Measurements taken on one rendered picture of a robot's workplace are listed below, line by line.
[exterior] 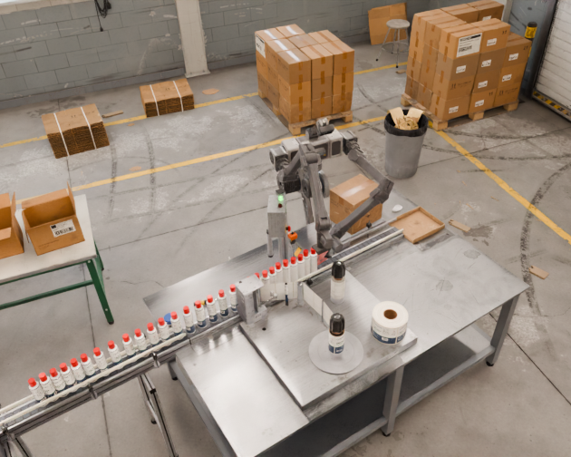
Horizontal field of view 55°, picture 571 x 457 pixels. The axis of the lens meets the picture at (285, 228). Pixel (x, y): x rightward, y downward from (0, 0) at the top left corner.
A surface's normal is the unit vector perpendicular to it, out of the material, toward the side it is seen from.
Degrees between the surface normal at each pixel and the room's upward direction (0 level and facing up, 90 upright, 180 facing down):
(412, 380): 0
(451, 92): 90
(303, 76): 91
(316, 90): 90
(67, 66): 90
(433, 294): 0
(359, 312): 0
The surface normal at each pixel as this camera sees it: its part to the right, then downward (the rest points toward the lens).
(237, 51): 0.36, 0.59
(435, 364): -0.04, -0.77
